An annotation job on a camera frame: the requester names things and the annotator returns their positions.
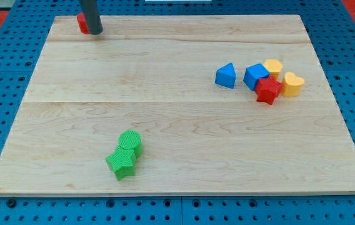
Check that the green star block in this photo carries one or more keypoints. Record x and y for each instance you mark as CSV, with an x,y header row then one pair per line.
x,y
122,162

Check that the red star block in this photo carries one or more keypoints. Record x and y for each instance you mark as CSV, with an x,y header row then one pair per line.
x,y
267,90

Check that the yellow heart block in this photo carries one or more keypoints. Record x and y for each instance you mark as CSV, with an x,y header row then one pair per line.
x,y
292,85

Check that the wooden board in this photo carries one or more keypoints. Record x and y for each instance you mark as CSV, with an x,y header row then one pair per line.
x,y
156,75

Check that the green cylinder block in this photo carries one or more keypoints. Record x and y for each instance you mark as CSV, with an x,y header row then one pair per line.
x,y
131,139

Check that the blue triangle block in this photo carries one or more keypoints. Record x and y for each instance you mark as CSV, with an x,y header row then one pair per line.
x,y
226,76

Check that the blue cube block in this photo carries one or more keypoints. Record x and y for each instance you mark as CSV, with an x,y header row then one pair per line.
x,y
253,74

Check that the yellow pentagon block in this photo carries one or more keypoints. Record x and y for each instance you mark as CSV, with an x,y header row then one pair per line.
x,y
274,67

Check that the red block behind pusher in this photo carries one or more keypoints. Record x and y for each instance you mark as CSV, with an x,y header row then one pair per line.
x,y
82,23

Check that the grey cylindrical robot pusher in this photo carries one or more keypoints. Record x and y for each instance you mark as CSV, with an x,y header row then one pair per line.
x,y
92,17

